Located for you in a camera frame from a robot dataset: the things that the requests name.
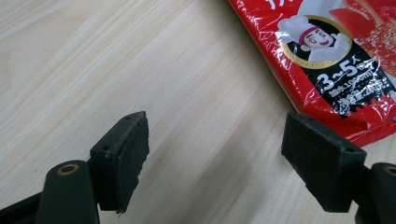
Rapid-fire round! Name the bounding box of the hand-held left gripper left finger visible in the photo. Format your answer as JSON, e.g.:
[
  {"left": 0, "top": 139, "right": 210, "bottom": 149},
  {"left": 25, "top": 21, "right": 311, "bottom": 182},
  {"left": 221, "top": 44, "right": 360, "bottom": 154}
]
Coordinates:
[{"left": 35, "top": 110, "right": 150, "bottom": 224}]

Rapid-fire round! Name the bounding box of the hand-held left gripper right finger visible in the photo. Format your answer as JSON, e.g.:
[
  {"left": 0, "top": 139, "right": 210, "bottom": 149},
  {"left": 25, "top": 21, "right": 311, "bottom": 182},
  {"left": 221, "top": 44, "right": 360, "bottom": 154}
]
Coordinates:
[{"left": 280, "top": 111, "right": 396, "bottom": 224}]

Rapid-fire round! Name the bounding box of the red plastic food packet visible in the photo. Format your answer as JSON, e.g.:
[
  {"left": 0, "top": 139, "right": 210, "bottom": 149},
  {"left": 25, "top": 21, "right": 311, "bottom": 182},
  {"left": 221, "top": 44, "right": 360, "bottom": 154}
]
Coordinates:
[{"left": 227, "top": 0, "right": 396, "bottom": 148}]

